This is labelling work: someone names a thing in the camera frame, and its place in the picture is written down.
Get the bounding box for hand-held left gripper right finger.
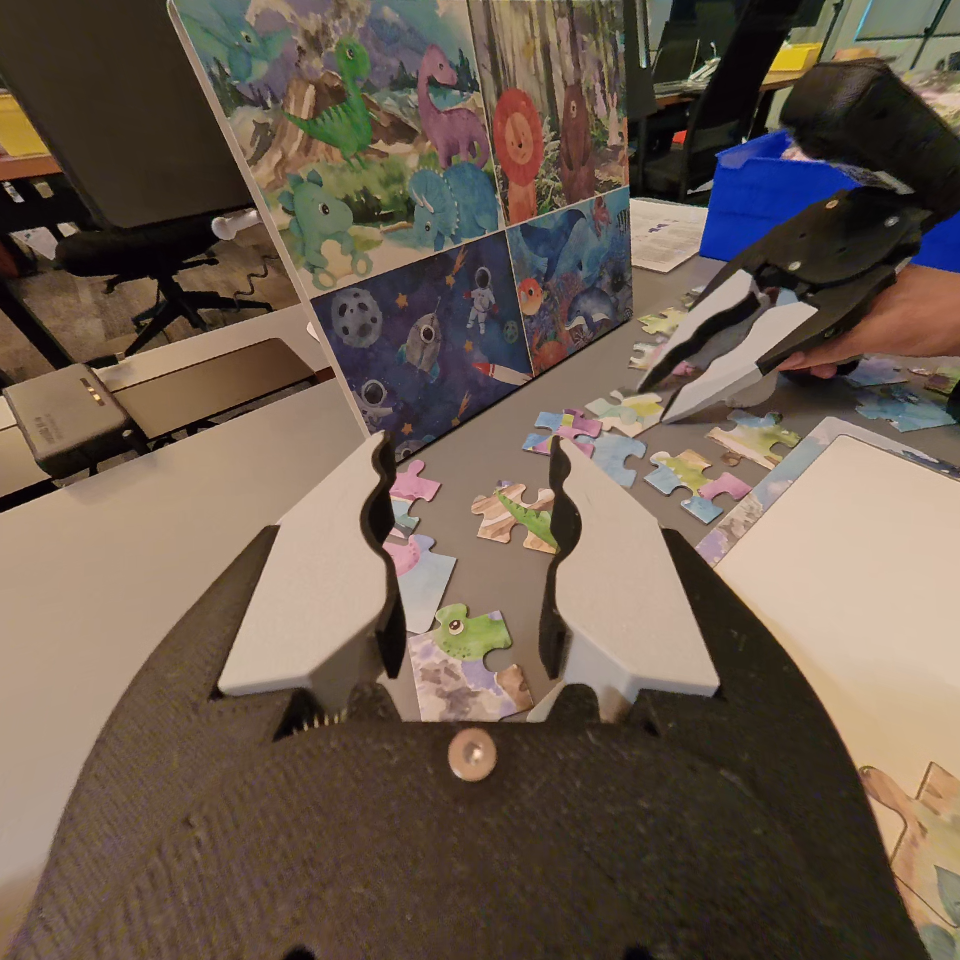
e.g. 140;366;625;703
537;437;723;720

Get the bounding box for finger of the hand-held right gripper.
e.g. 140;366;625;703
636;268;777;395
660;294;820;426

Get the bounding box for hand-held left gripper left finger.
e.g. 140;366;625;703
217;431;410;704

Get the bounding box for pale blue green puzzle piece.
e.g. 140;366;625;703
585;390;669;438

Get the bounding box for puzzle pieces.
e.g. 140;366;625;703
382;292;960;635

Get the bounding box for green dinosaur head puzzle piece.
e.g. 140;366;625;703
408;603;535;723

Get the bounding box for white puzzle frame tray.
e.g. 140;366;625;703
693;416;960;960

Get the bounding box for person's right hand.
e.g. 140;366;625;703
778;261;960;380

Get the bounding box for blue plastic bin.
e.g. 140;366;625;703
701;127;960;271

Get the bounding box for black mesh chair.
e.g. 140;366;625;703
645;0;819;204

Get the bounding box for black desk pad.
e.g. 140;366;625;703
0;337;320;496

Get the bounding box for grey battery pack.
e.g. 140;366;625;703
2;363;140;477

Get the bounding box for illustrated puzzle box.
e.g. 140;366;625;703
166;0;635;459

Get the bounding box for black office chair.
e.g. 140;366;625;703
56;217;275;357

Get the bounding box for dark grey standing panel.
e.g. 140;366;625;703
0;0;260;241

